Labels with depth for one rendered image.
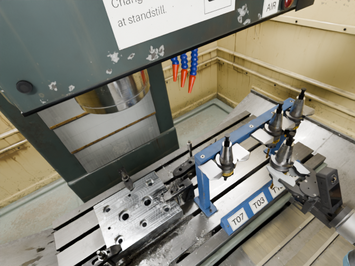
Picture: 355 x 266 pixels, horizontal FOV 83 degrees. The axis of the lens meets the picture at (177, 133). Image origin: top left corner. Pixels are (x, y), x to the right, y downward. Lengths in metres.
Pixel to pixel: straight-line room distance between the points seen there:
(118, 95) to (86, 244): 0.73
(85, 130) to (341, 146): 1.30
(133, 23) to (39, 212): 1.53
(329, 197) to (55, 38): 0.62
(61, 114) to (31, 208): 0.92
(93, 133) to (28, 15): 0.85
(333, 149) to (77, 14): 1.30
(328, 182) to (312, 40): 0.83
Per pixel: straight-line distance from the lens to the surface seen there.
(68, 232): 1.06
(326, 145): 1.36
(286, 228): 1.09
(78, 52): 0.22
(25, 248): 1.42
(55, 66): 0.22
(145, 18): 0.23
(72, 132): 1.01
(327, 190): 0.62
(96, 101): 0.40
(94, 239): 0.98
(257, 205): 0.90
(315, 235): 1.15
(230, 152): 0.60
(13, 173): 1.64
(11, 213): 1.80
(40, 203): 1.71
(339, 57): 1.24
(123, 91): 0.38
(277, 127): 0.74
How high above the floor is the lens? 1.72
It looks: 43 degrees down
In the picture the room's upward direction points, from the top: 11 degrees counter-clockwise
